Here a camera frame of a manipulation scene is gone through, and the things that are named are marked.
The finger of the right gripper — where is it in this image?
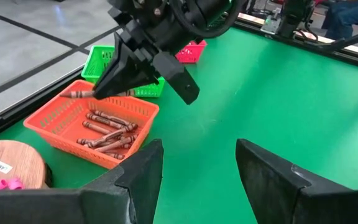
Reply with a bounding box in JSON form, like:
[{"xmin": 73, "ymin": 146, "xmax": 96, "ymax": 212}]
[
  {"xmin": 152, "ymin": 51, "xmax": 201, "ymax": 106},
  {"xmin": 91, "ymin": 32, "xmax": 160, "ymax": 101}
]

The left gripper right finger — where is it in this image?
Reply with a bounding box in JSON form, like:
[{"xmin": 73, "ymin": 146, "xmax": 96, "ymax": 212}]
[{"xmin": 235, "ymin": 138, "xmax": 358, "ymax": 224}]

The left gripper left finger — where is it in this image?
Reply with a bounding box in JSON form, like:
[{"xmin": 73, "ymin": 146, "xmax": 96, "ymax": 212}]
[{"xmin": 0, "ymin": 138, "xmax": 165, "ymax": 224}]

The brown crayon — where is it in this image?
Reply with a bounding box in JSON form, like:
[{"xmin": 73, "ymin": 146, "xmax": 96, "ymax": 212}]
[
  {"xmin": 85, "ymin": 112, "xmax": 134, "ymax": 132},
  {"xmin": 84, "ymin": 141, "xmax": 133, "ymax": 150},
  {"xmin": 82, "ymin": 120, "xmax": 112, "ymax": 136},
  {"xmin": 76, "ymin": 128, "xmax": 127, "ymax": 148},
  {"xmin": 93, "ymin": 109, "xmax": 139, "ymax": 130},
  {"xmin": 59, "ymin": 89, "xmax": 136, "ymax": 100},
  {"xmin": 94, "ymin": 134, "xmax": 139, "ymax": 154},
  {"xmin": 103, "ymin": 151, "xmax": 126, "ymax": 161}
]

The red plastic basket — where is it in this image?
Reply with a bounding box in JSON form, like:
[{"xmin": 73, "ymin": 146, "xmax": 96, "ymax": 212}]
[{"xmin": 175, "ymin": 39, "xmax": 208, "ymax": 65}]

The green plastic basket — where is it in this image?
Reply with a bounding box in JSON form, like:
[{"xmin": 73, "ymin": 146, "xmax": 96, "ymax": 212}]
[{"xmin": 81, "ymin": 45, "xmax": 167, "ymax": 98}]

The orange plastic basket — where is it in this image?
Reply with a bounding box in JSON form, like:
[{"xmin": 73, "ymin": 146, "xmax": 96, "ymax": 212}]
[{"xmin": 22, "ymin": 79, "xmax": 160, "ymax": 170}]

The round wooden pink dish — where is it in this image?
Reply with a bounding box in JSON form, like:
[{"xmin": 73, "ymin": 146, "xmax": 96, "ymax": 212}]
[{"xmin": 0, "ymin": 139, "xmax": 48, "ymax": 191}]

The person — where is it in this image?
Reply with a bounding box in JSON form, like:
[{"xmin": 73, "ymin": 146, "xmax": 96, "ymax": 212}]
[{"xmin": 323, "ymin": 0, "xmax": 358, "ymax": 40}]

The black aluminium table frame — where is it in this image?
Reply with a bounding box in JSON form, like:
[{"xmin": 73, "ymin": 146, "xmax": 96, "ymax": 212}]
[{"xmin": 0, "ymin": 18, "xmax": 358, "ymax": 142}]

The silver metal bracket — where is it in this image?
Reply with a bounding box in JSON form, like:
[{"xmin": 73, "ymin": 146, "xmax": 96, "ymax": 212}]
[{"xmin": 260, "ymin": 14, "xmax": 282, "ymax": 35}]

